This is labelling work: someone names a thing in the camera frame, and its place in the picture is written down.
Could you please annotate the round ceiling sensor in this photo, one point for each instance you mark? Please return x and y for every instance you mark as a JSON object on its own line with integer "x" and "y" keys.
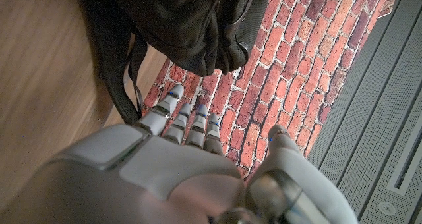
{"x": 387, "y": 208}

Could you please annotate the red brick printed backdrop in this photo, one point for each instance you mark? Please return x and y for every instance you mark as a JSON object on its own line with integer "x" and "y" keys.
{"x": 296, "y": 69}

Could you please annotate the black backpack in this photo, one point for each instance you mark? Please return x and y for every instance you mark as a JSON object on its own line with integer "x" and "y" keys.
{"x": 184, "y": 26}

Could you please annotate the linear ceiling slot fixture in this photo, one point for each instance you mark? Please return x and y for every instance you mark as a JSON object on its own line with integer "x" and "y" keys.
{"x": 407, "y": 161}

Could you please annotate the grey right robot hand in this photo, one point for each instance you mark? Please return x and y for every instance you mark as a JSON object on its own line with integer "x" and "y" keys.
{"x": 148, "y": 178}

